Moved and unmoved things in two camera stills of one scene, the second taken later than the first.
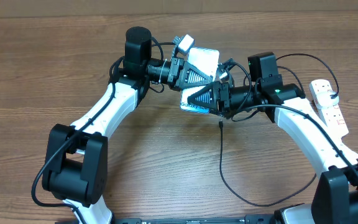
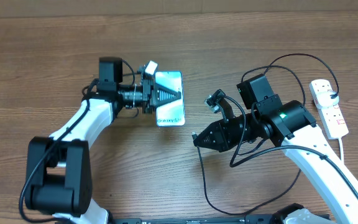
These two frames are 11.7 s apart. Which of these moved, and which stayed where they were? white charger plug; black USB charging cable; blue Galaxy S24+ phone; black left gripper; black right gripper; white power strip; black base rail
Moved: black USB charging cable; black right gripper; blue Galaxy S24+ phone; black left gripper
Stayed: white power strip; white charger plug; black base rail
